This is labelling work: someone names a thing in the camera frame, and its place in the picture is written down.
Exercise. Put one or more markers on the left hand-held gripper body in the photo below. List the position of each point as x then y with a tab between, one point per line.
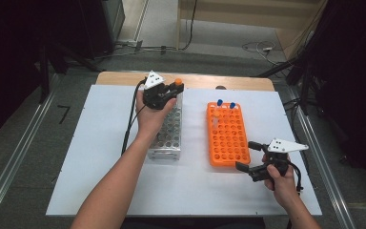
155	95

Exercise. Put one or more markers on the black metal stand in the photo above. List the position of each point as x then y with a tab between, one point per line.
44	73
305	82

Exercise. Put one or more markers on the white board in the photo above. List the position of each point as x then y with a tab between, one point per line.
92	133

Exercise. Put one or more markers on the wooden table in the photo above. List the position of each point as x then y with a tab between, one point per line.
222	80

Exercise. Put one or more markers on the blue-capped test tube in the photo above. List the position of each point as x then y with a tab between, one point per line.
219	102
232	105

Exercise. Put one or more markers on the orange plastic test tube rack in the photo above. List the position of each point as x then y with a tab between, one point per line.
232	140

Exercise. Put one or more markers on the metal floor rail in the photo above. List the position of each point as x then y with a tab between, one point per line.
324	178
12	159

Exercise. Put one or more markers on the person's left hand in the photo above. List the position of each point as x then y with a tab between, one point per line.
152	119

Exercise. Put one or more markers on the dark round table grommet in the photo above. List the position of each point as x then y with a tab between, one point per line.
220	87

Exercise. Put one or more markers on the silver metal test tube rack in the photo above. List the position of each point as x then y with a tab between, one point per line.
171	140

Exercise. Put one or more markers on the dark cabinet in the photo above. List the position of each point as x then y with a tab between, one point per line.
98	25

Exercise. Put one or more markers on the person's right hand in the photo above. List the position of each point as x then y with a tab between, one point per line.
282	187

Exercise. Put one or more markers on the person's dark clothing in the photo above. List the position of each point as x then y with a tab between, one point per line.
203	223

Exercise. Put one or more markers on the black curtain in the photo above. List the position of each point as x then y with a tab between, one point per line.
9	63
359	79

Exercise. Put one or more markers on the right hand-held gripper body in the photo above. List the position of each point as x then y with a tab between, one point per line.
274	159

